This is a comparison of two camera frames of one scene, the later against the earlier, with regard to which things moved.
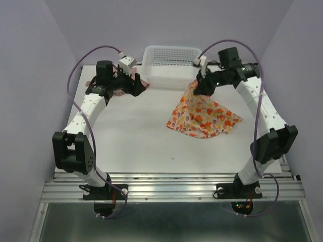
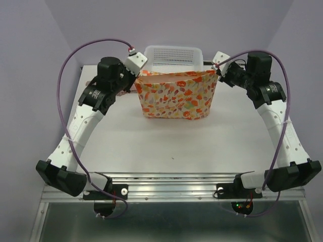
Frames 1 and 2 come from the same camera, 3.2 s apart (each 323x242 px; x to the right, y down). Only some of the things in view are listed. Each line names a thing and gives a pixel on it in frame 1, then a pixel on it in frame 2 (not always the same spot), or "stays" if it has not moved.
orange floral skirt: x=199 y=115 -> x=181 y=94
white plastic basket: x=170 y=66 stays
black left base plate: x=105 y=197 stays
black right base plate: x=239 y=190 stays
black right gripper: x=204 y=86 -> x=226 y=77
